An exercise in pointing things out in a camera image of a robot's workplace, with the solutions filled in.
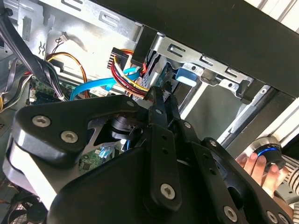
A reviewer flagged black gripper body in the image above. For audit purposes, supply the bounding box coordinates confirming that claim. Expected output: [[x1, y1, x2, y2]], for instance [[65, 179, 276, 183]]
[[46, 115, 236, 224]]

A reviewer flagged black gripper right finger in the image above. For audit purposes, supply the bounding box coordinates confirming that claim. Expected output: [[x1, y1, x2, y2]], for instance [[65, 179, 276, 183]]
[[163, 85, 295, 224]]

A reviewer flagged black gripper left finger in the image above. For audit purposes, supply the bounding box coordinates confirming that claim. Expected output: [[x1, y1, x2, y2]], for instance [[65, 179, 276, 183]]
[[3, 86, 183, 213]]

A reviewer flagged round black tool blue ring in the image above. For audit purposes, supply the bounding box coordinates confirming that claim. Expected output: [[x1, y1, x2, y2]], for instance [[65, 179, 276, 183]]
[[247, 137, 285, 174]]

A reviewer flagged hard disk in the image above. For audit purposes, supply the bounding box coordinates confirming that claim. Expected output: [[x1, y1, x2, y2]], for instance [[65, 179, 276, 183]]
[[158, 62, 199, 97]]

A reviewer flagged red yellow orange power wire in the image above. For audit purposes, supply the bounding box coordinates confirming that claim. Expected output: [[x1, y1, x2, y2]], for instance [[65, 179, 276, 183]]
[[108, 47, 153, 100]]

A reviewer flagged person's hand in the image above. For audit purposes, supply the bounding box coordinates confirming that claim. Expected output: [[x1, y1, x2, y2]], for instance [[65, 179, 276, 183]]
[[235, 152, 288, 195]]

